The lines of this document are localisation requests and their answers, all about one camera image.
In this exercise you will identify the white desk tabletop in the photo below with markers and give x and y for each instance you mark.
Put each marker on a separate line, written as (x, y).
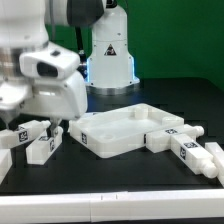
(118, 131)

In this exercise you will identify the white block left edge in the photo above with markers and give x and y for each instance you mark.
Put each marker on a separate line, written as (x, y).
(5, 163)

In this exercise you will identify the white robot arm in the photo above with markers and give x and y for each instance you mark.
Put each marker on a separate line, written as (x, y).
(22, 28)

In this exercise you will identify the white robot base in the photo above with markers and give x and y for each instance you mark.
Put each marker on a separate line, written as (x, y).
(110, 67)

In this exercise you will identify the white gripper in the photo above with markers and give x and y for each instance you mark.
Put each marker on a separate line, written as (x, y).
(57, 99)

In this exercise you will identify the white front rail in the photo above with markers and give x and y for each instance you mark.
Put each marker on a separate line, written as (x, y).
(116, 206)

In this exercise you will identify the black camera stand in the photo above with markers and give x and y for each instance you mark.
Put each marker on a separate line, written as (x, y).
(81, 52)

